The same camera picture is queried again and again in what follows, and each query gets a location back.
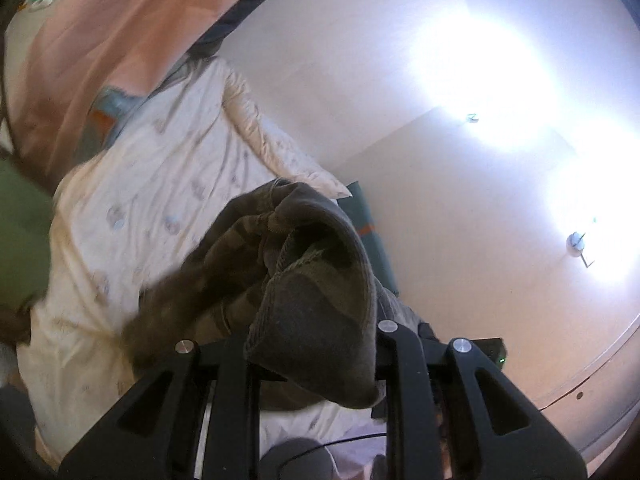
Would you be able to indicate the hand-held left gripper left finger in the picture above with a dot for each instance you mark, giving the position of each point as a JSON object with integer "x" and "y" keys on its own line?
{"x": 225, "y": 375}

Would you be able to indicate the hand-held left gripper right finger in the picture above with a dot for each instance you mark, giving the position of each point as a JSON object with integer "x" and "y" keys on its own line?
{"x": 405, "y": 360}

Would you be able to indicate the camouflage pants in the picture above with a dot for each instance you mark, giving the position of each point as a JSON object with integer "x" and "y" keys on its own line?
{"x": 310, "y": 300}

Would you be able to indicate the pink white plush cloth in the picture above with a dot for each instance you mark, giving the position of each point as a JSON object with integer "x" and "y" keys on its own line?
{"x": 360, "y": 455}

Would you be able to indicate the teal bed bumper cushion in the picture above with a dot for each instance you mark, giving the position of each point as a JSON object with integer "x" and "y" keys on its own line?
{"x": 112, "y": 105}
{"x": 370, "y": 240}

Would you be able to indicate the cream bear-print duvet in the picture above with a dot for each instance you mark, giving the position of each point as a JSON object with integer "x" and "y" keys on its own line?
{"x": 175, "y": 185}

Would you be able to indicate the green cloth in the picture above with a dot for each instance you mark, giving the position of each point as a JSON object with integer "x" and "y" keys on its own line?
{"x": 20, "y": 240}

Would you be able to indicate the pink curtain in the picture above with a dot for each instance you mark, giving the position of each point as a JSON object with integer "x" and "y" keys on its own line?
{"x": 115, "y": 35}

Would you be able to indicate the white wall hook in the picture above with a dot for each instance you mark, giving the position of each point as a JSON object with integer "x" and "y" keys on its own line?
{"x": 577, "y": 242}
{"x": 471, "y": 118}

